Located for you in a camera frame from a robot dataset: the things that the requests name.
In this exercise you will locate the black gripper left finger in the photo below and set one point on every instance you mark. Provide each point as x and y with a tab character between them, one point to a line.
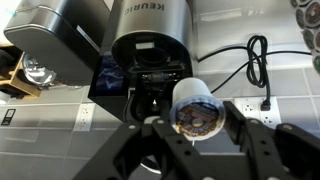
133	150

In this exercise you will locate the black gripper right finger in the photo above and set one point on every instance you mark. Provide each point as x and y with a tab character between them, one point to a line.
283	150

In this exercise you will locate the white coffee capsule brown lid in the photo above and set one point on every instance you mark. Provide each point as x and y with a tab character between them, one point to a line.
196	113

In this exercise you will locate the black silver coffee machine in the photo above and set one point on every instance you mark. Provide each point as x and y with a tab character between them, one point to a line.
153	20

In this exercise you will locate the dark water tank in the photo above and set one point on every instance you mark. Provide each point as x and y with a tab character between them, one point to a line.
60	40

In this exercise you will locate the small wooden box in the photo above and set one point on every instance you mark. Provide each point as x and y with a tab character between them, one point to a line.
16	85

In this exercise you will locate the white wall outlet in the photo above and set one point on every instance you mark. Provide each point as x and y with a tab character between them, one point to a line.
84	116
250	110

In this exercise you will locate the black wall plate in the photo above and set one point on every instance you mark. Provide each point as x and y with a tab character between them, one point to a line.
8	116

